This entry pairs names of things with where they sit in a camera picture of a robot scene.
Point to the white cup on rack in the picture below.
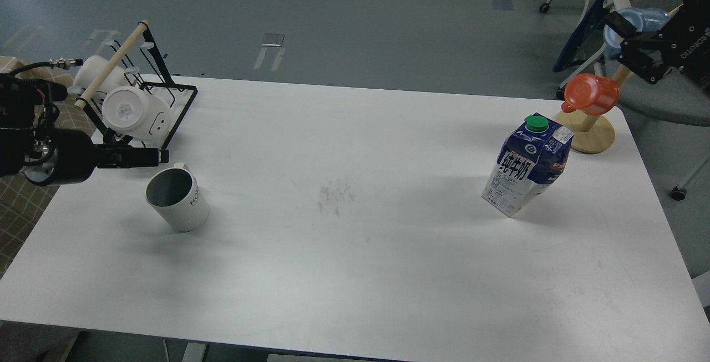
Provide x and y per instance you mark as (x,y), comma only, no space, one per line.
(133,112)

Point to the grey office chair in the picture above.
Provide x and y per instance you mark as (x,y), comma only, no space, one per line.
(673,99)

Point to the orange plastic cup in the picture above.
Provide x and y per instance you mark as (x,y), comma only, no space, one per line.
(590,94)

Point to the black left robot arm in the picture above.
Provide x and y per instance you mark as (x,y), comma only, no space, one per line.
(44,154)

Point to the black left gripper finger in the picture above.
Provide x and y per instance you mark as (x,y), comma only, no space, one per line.
(130,157)

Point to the blue plastic cup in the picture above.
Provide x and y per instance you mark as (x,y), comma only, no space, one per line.
(644,20)

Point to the blue white milk carton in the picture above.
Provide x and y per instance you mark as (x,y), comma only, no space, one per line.
(531,159)

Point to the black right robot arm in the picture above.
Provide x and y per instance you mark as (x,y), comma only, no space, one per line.
(681,43)

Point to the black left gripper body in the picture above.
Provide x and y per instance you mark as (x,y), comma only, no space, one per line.
(74,159)

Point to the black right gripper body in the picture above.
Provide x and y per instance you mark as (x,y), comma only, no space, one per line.
(681,44)

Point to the beige checkered cloth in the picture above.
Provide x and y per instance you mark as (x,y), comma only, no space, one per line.
(22,204)

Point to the wooden mug tree stand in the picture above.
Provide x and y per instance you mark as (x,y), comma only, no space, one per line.
(595,134)

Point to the white ribbed ceramic mug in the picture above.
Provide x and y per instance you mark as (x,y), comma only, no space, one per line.
(175,194)

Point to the black wire cup rack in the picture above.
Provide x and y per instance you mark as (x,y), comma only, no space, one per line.
(147,70)

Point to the white cup behind rack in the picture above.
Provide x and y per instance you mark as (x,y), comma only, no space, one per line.
(90,70)

